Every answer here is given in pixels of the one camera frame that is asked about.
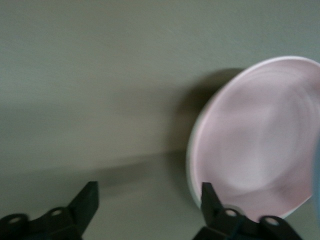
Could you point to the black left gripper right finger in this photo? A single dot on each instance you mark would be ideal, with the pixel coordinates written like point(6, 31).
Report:
point(212, 205)

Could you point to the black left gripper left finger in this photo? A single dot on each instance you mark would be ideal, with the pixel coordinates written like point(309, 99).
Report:
point(80, 207)

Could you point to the pink plate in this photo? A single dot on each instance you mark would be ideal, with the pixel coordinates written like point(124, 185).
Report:
point(257, 140)

